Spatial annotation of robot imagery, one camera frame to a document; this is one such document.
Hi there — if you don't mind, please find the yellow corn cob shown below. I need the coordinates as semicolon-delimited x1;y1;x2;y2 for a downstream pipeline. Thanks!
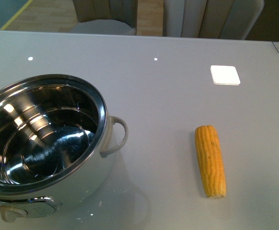
195;125;226;198

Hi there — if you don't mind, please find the white electric cooking pot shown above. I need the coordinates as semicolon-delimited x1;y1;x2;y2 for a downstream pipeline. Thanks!
0;74;128;222

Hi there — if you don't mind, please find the beige chair left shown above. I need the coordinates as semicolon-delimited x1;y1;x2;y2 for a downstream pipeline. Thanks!
69;0;139;36

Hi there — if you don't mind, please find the beige chair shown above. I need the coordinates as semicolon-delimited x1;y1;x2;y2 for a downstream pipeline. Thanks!
69;0;139;36
163;0;264;40

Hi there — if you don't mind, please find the beige chair right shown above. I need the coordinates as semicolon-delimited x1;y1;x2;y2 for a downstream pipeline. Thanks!
163;0;264;40

